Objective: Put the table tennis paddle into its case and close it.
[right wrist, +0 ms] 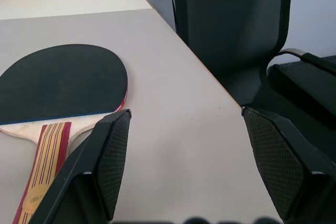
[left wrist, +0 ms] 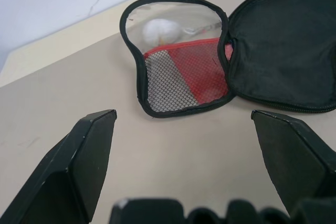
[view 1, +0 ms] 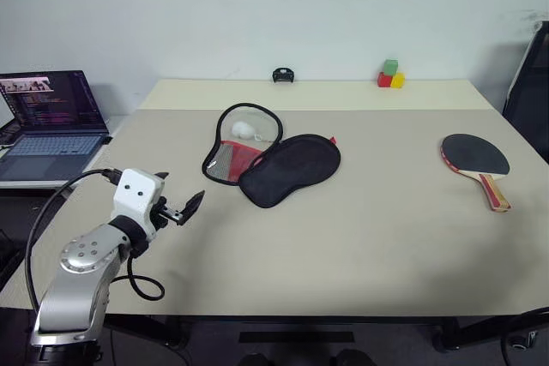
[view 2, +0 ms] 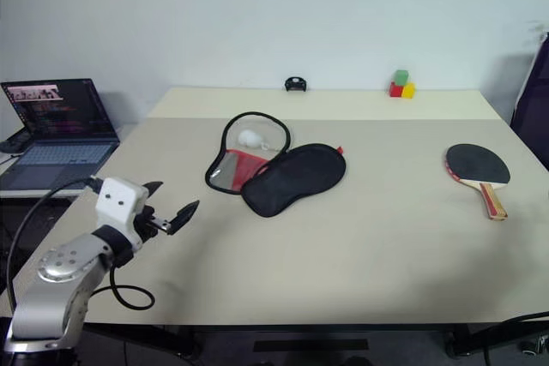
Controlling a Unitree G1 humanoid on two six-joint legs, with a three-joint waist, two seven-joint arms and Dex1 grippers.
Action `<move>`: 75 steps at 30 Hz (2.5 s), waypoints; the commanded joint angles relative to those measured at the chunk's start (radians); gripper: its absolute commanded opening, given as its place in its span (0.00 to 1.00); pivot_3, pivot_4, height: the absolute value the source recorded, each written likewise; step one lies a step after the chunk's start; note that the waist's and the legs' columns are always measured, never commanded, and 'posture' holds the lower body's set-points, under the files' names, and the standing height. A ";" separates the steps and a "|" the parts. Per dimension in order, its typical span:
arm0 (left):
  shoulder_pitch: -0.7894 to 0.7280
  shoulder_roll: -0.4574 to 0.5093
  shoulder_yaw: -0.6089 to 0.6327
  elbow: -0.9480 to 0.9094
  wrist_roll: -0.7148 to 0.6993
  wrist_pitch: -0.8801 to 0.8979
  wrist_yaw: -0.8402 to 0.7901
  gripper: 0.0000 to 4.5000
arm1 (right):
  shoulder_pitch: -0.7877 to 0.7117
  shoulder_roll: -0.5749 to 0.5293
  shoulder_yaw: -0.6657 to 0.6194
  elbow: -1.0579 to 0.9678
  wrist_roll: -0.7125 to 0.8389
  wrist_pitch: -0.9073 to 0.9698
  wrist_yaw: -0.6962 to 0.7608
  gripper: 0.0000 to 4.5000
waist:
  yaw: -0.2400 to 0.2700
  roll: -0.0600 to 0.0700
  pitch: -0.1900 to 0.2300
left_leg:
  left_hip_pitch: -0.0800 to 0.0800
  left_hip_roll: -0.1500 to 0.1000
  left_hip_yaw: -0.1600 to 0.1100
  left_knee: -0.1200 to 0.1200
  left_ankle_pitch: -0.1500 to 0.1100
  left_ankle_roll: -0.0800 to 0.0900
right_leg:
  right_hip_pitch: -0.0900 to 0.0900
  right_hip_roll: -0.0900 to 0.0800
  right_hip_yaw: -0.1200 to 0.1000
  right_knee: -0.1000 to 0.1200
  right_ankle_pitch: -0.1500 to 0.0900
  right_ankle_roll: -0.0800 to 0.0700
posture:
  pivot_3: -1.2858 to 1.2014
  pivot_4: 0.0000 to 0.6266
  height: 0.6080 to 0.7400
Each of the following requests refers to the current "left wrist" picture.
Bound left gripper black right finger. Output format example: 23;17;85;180
250;110;336;214

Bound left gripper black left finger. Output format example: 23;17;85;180
5;109;118;224

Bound white plush pom-pom zipper pull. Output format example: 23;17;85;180
141;18;185;46

